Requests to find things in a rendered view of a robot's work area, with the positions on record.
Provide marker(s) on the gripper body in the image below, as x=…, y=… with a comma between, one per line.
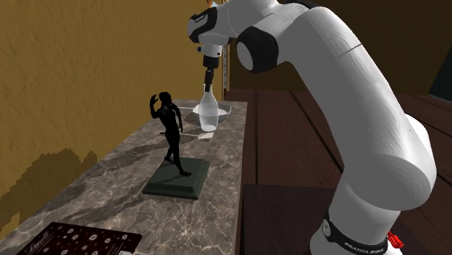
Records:
x=211, y=62

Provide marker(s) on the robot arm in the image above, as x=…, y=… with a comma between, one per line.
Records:
x=353, y=106

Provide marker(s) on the dark box with pale dots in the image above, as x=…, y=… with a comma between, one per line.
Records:
x=81, y=240

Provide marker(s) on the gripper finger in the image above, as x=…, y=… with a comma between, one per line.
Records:
x=209, y=79

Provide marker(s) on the black figure on green base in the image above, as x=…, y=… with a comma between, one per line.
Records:
x=170, y=123

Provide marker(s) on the clear glass bottle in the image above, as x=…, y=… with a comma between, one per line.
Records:
x=208, y=109

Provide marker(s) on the white shallow bowl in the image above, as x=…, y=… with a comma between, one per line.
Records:
x=223, y=111

